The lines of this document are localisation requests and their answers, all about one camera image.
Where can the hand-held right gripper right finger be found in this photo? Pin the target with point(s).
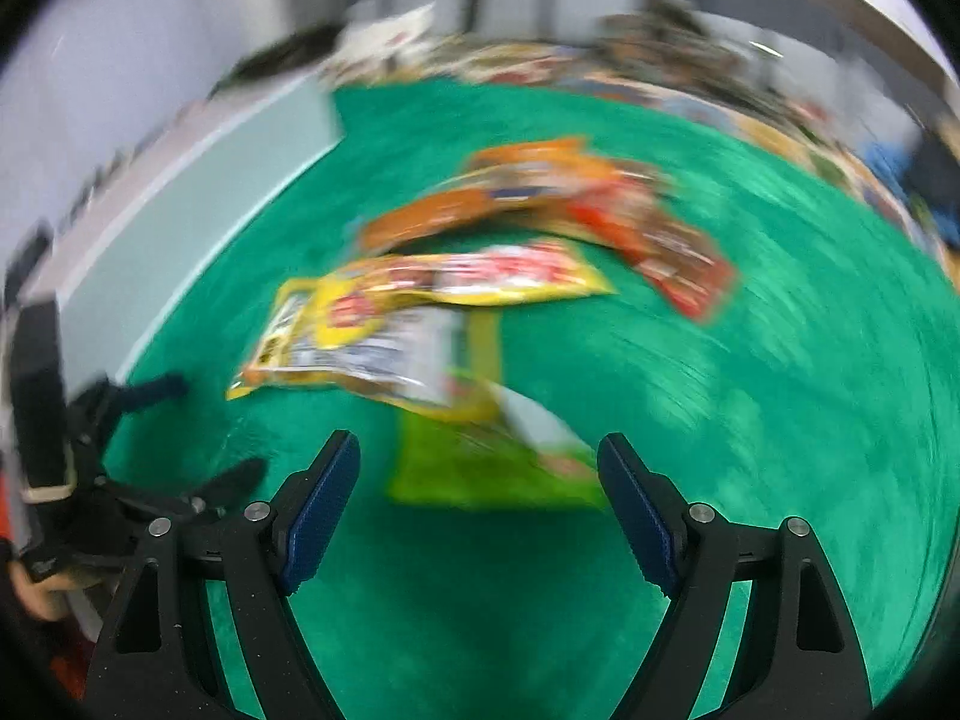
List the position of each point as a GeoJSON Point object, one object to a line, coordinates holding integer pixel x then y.
{"type": "Point", "coordinates": [637, 517]}

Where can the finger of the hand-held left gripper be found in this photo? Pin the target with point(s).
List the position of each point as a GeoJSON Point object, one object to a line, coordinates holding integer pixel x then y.
{"type": "Point", "coordinates": [150, 390]}
{"type": "Point", "coordinates": [225, 481]}

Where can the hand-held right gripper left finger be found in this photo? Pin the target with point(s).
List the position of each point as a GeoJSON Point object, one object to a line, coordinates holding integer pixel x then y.
{"type": "Point", "coordinates": [322, 510]}

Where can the green snack packet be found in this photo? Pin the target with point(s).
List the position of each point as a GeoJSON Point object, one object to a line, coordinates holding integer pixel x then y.
{"type": "Point", "coordinates": [465, 465]}

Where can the orange snack packet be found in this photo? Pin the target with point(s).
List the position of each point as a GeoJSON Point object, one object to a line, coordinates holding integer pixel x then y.
{"type": "Point", "coordinates": [540, 161]}
{"type": "Point", "coordinates": [427, 217]}

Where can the person's left hand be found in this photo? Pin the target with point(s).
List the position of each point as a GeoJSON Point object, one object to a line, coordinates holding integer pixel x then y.
{"type": "Point", "coordinates": [37, 598]}

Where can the green patterned bedspread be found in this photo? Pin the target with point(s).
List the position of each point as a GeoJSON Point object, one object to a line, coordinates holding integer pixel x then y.
{"type": "Point", "coordinates": [750, 427]}

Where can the yellow and white snack packet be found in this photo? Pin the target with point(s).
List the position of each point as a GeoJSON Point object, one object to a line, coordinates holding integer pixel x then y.
{"type": "Point", "coordinates": [352, 345]}

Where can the white flat board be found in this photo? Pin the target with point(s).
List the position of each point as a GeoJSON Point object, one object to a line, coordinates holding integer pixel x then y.
{"type": "Point", "coordinates": [187, 202]}

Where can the red snack packet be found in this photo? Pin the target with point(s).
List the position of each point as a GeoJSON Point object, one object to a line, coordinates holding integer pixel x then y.
{"type": "Point", "coordinates": [667, 247]}

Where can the black bag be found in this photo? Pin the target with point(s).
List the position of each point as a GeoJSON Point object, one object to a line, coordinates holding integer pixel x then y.
{"type": "Point", "coordinates": [934, 172]}

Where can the brown floral cloth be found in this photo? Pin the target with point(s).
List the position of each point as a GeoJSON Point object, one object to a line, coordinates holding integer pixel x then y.
{"type": "Point", "coordinates": [675, 22]}

